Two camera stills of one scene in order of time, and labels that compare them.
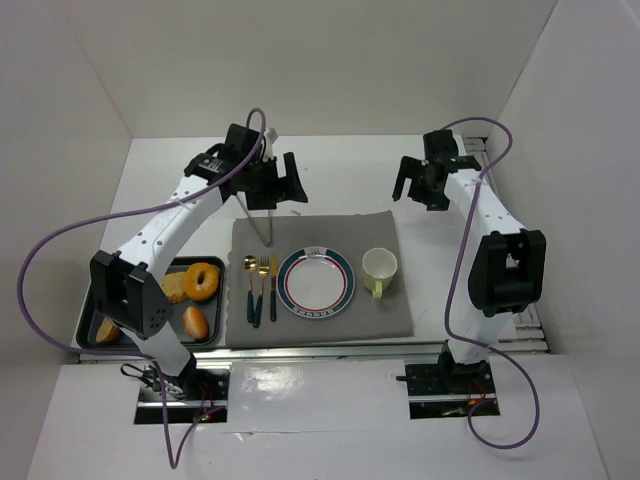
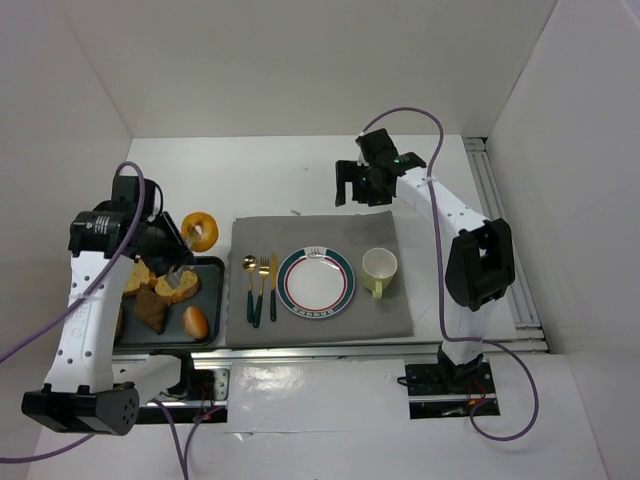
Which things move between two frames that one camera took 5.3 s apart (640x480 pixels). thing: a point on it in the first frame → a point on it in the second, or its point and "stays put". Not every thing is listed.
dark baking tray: [215, 309] stays put
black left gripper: [275, 181] → [170, 255]
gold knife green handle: [274, 282] stays put
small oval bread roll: [195, 323] stays put
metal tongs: [269, 241] → [174, 274]
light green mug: [378, 269] stays put
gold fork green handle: [264, 270] stays put
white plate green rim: [315, 282] stays put
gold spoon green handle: [249, 263] stays put
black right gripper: [417, 176] → [354, 182]
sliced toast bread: [173, 286] stays put
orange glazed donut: [200, 291] → [199, 231]
